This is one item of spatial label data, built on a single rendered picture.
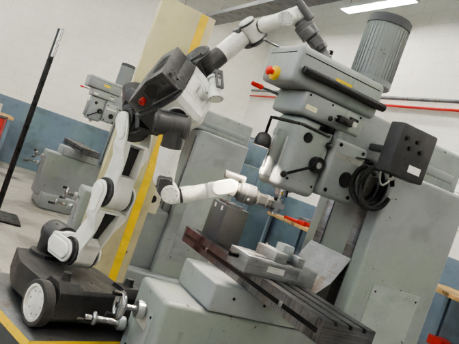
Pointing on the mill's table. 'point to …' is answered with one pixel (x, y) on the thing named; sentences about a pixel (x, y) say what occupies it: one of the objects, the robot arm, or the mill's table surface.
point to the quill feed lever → (317, 166)
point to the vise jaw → (272, 253)
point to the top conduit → (343, 89)
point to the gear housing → (316, 109)
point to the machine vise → (294, 272)
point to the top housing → (334, 70)
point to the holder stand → (225, 222)
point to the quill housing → (297, 155)
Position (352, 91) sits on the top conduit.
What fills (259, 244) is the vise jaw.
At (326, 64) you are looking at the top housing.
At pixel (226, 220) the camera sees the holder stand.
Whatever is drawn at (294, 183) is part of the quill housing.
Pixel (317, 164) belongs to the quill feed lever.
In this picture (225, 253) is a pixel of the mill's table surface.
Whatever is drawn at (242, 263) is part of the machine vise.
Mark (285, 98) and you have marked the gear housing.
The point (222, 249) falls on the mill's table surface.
